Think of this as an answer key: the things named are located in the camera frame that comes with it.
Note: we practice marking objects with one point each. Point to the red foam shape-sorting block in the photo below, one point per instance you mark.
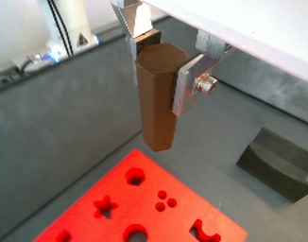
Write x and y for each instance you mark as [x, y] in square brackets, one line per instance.
[141, 199]

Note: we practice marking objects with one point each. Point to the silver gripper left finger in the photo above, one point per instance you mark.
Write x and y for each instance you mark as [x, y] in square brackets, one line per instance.
[135, 18]

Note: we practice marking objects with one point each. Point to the brown hexagonal prism peg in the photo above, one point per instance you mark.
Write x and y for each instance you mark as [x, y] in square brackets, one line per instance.
[158, 63]

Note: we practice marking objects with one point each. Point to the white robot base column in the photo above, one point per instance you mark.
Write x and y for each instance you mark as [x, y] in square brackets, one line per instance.
[71, 35]

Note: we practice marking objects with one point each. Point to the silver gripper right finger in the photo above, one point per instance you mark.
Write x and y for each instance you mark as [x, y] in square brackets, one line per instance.
[195, 77]

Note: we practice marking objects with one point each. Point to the dark grey cradle stand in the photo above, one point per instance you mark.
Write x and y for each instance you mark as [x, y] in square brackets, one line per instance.
[278, 162]

